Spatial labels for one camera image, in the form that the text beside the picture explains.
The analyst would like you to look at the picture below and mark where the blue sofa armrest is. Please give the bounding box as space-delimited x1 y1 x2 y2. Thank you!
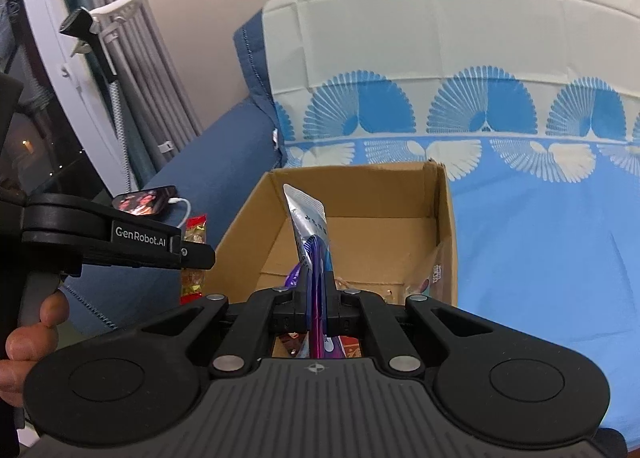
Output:
60 10 286 339

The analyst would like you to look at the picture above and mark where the black smartphone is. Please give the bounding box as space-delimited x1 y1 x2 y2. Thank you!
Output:
112 185 178 216

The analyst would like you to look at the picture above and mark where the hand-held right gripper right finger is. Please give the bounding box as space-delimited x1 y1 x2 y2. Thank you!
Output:
324 272 496 379

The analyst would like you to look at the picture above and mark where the person's left hand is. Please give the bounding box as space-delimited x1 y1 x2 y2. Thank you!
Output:
0 290 70 406

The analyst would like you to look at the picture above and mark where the brown cardboard box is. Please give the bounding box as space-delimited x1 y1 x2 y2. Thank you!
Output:
202 161 458 361

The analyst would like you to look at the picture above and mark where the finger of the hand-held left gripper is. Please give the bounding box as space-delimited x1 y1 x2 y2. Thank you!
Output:
179 244 217 271

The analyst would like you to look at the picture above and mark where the blue white printed sheet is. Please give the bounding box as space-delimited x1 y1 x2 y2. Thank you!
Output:
260 0 640 444

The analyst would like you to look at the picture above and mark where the white charging cable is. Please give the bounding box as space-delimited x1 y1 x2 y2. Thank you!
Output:
167 196 193 229

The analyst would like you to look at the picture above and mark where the dark red stick packet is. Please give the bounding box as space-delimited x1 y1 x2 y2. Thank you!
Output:
282 183 346 361

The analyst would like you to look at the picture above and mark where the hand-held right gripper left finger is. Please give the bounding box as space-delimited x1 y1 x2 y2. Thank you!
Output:
142 283 313 379

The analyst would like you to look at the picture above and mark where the small red yellow snack packet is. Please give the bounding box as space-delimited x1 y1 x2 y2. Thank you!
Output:
180 215 210 299

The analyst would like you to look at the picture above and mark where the clear candy bag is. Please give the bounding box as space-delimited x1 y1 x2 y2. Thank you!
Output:
400 243 446 299

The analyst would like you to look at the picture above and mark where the white clip-on phone holder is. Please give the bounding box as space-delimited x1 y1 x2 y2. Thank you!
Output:
70 0 151 58

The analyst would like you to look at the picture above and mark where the white window frame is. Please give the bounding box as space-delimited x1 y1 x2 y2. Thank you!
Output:
12 0 131 193

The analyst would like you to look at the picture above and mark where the grey curtain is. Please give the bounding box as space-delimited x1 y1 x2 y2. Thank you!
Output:
85 0 203 173

